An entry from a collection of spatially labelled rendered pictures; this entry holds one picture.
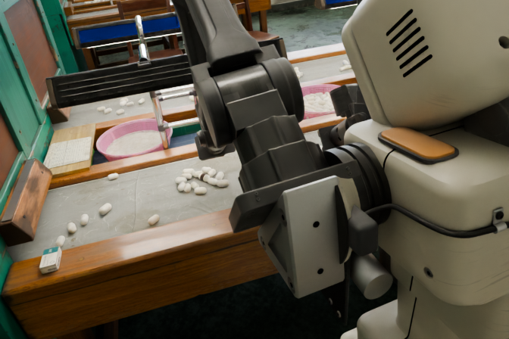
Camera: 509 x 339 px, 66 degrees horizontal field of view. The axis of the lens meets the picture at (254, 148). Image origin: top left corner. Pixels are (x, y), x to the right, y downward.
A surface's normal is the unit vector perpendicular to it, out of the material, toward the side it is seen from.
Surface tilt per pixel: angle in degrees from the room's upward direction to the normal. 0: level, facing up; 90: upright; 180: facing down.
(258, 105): 38
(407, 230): 90
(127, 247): 0
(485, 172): 17
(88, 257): 0
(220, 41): 29
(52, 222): 0
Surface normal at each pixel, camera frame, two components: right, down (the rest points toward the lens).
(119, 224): -0.09, -0.85
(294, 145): 0.32, -0.44
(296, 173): 0.05, -0.38
